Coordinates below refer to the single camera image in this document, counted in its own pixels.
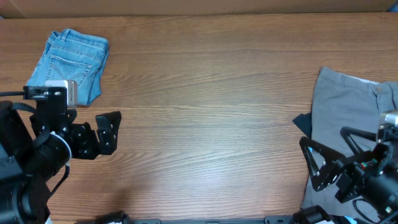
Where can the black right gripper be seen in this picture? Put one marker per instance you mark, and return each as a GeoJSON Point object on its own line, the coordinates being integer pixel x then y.
{"type": "Point", "coordinates": [360, 168]}

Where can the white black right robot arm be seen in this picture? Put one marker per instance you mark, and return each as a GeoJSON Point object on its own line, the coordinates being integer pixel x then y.
{"type": "Point", "coordinates": [387, 212]}

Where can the black cloth piece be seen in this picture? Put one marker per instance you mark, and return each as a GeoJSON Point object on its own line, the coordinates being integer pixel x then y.
{"type": "Point", "coordinates": [304, 123]}

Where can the brown cardboard back panel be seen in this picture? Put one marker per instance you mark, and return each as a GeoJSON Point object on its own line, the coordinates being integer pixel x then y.
{"type": "Point", "coordinates": [86, 8]}

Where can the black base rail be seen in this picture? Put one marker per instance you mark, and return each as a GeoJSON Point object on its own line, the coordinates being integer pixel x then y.
{"type": "Point", "coordinates": [275, 219]}

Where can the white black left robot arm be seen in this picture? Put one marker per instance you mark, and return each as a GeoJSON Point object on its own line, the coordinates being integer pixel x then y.
{"type": "Point", "coordinates": [36, 142]}

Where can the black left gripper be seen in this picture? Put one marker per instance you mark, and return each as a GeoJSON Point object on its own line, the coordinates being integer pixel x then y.
{"type": "Point", "coordinates": [89, 147]}

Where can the grey folded shorts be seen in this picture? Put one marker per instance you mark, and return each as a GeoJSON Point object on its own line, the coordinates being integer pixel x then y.
{"type": "Point", "coordinates": [341, 100]}

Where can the light blue denim jeans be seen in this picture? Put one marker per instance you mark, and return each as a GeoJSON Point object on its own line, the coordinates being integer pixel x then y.
{"type": "Point", "coordinates": [70, 55]}

